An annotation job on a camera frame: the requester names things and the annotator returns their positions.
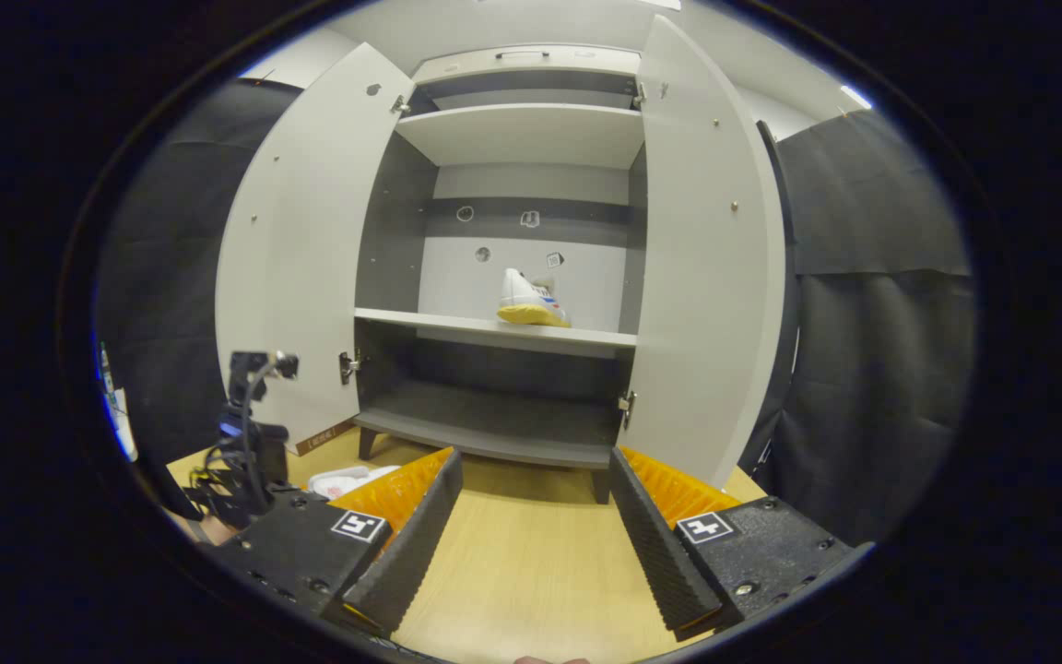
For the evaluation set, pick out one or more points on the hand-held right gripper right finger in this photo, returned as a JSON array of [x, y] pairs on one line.
[[665, 553]]

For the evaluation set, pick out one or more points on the light grey cabinet door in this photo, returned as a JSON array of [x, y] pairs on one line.
[[706, 277], [310, 258]]

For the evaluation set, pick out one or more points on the white shoe with striped side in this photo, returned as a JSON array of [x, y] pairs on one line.
[[526, 300]]

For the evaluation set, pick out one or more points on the grey shoe cabinet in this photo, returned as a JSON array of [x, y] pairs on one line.
[[522, 134]]

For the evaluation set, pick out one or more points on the black backdrop cloth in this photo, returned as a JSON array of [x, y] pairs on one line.
[[772, 424], [872, 369], [162, 277]]

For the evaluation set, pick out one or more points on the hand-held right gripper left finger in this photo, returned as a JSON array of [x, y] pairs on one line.
[[402, 553]]

